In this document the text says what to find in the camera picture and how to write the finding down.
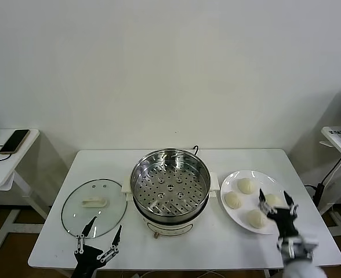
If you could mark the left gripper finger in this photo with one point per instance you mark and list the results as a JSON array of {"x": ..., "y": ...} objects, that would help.
[
  {"x": 89, "y": 227},
  {"x": 116, "y": 236}
]

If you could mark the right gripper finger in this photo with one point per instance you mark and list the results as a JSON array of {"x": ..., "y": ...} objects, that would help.
[
  {"x": 289, "y": 201},
  {"x": 262, "y": 197}
]

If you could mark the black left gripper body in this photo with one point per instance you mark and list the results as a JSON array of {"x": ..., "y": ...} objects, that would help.
[{"x": 86, "y": 260}]

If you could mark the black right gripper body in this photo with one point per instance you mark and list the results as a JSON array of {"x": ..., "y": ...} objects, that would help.
[{"x": 285, "y": 221}]

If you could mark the white steamed baozi bun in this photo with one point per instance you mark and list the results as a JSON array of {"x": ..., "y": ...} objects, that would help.
[
  {"x": 272, "y": 199},
  {"x": 256, "y": 219},
  {"x": 232, "y": 199},
  {"x": 247, "y": 185}
]

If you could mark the round glass pot lid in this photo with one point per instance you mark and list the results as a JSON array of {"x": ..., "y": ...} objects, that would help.
[{"x": 93, "y": 202}]

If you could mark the stainless steel steamer pot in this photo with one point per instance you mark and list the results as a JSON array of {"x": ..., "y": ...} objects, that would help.
[{"x": 170, "y": 227}]

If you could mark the perforated steel steamer basket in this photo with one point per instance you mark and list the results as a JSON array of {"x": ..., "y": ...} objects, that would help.
[{"x": 170, "y": 191}]

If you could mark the white oval plate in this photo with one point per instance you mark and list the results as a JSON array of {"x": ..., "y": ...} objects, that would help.
[{"x": 257, "y": 177}]

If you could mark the black power adapter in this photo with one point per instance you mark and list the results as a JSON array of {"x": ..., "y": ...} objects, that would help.
[{"x": 319, "y": 194}]

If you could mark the white side table with laptop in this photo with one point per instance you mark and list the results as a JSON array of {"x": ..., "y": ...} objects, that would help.
[{"x": 333, "y": 139}]

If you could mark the white side table with phone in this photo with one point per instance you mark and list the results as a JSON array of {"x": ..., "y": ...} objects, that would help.
[{"x": 2, "y": 173}]

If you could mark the gold-edged smartphone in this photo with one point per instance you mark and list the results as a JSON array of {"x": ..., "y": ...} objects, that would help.
[{"x": 14, "y": 142}]

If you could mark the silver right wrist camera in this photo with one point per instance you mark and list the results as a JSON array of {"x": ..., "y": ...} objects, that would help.
[{"x": 301, "y": 246}]

